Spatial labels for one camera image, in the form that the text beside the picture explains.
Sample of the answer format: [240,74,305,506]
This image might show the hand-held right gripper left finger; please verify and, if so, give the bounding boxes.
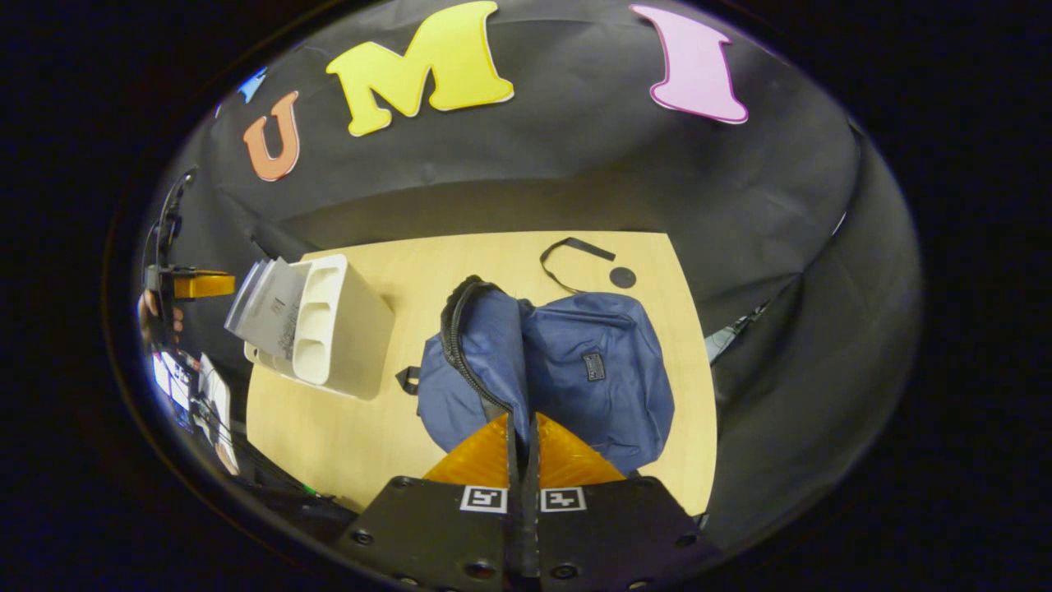
[333,411,526,592]

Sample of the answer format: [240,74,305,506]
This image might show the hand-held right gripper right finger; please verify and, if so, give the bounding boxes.
[525,411,726,592]

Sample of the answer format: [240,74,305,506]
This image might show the blue schoolbag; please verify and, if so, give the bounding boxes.
[397,275,676,478]

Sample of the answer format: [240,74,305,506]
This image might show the white bookshelf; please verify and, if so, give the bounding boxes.
[244,253,397,402]

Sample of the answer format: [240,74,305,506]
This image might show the colourful printed papers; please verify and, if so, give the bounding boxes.
[150,349,241,476]

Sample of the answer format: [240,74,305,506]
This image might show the black strap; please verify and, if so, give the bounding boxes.
[539,237,616,295]

